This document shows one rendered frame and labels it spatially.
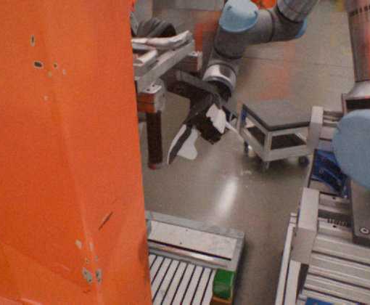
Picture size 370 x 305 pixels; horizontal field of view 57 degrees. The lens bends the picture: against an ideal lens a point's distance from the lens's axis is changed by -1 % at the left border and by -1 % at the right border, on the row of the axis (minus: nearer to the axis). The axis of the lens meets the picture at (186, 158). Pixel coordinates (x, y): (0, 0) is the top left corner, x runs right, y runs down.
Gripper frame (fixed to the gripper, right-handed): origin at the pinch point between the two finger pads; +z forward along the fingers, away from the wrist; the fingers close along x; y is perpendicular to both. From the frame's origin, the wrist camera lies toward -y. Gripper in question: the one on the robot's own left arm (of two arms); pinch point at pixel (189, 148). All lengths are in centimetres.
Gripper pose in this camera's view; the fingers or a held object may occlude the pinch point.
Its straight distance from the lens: 63.3
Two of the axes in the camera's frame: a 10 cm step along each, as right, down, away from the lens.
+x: -6.4, 3.8, 6.7
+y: 7.4, 5.6, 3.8
